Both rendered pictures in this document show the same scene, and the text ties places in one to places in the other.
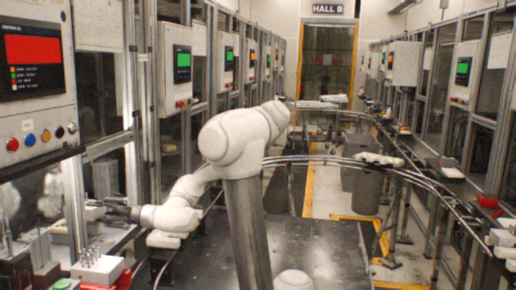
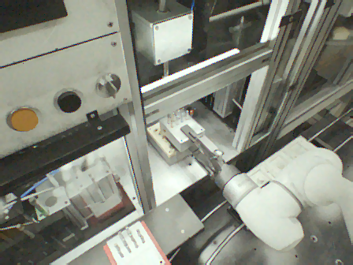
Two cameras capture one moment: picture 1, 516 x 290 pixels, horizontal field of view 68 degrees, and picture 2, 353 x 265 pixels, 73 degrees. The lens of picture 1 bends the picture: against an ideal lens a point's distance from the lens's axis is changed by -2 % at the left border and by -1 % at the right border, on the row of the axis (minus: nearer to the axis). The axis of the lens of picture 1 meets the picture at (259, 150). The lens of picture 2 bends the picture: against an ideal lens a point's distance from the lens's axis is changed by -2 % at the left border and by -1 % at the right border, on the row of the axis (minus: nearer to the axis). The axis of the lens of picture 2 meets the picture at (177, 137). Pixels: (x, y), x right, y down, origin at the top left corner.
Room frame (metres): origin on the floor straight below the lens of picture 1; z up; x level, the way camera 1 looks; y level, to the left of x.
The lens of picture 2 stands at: (1.03, 0.30, 1.64)
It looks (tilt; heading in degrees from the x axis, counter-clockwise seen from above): 50 degrees down; 46
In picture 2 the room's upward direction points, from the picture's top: straight up
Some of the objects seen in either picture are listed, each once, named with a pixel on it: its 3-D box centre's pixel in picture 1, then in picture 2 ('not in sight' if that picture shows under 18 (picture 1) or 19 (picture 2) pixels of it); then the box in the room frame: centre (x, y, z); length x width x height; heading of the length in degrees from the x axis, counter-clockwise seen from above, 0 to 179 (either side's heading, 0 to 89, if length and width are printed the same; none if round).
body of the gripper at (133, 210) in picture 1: (132, 214); (221, 171); (1.39, 0.49, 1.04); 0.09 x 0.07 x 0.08; 82
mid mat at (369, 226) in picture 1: (358, 236); not in sight; (3.40, -0.99, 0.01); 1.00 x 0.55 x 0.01; 172
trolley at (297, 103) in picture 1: (312, 125); not in sight; (6.85, -0.95, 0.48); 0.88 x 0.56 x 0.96; 100
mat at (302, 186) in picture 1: (296, 163); not in sight; (5.95, -0.60, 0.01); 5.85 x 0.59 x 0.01; 172
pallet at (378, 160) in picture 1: (378, 162); not in sight; (3.07, -0.99, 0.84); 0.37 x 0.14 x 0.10; 50
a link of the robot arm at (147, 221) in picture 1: (150, 216); (239, 189); (1.38, 0.41, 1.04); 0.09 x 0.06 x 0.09; 172
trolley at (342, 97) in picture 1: (333, 116); not in sight; (8.05, -1.54, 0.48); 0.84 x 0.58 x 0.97; 0
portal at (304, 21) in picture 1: (325, 74); not in sight; (9.47, -1.55, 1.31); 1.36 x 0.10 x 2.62; 82
